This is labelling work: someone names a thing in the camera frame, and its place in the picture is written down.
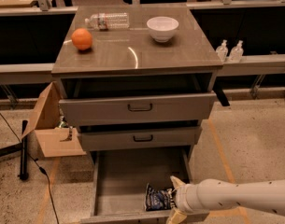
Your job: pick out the clear plastic water bottle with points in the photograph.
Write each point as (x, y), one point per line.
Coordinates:
(108, 21)

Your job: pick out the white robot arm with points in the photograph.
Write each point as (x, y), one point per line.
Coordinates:
(213, 195)

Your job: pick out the right clear pump bottle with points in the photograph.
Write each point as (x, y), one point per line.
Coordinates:
(236, 52)

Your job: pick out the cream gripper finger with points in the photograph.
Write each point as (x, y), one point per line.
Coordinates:
(176, 216)
(176, 182)

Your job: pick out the grey top drawer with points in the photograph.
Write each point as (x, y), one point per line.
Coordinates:
(143, 109)

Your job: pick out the left clear pump bottle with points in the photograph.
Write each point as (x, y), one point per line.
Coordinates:
(222, 50)

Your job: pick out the blue chip bag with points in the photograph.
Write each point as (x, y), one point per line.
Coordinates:
(161, 199)

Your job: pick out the white bowl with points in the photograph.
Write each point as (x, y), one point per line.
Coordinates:
(162, 28)

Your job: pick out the grey metal railing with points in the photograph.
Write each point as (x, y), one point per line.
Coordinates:
(32, 73)

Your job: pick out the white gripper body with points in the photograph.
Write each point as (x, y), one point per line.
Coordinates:
(183, 197)

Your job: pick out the orange fruit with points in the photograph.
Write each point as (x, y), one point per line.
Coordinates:
(82, 39)

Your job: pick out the black floor stand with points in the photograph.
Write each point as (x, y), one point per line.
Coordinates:
(22, 148)

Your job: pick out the grey drawer cabinet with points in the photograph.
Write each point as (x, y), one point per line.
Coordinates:
(130, 63)

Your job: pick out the grey drawer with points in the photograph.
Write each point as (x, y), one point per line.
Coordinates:
(120, 178)
(143, 109)
(171, 137)

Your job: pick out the clear pump bottle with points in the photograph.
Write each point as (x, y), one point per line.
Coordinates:
(222, 50)
(236, 52)

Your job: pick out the brown cardboard box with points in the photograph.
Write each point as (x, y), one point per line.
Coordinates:
(44, 124)

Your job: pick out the grey bottom drawer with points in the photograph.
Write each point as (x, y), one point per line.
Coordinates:
(120, 178)

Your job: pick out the grey middle drawer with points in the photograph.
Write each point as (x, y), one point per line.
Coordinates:
(171, 137)

